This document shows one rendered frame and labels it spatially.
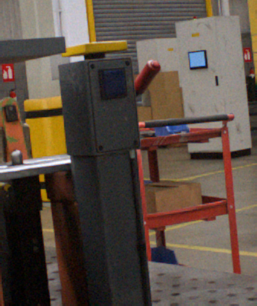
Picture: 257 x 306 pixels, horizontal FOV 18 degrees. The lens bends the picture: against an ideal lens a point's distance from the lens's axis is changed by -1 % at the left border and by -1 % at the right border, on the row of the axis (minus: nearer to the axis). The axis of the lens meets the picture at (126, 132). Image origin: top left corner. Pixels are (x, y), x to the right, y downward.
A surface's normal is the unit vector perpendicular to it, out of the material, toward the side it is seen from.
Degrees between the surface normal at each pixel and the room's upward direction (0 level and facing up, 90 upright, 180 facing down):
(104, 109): 90
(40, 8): 90
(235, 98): 90
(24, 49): 90
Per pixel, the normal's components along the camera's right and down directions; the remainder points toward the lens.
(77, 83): -0.83, 0.11
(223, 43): 0.65, -0.03
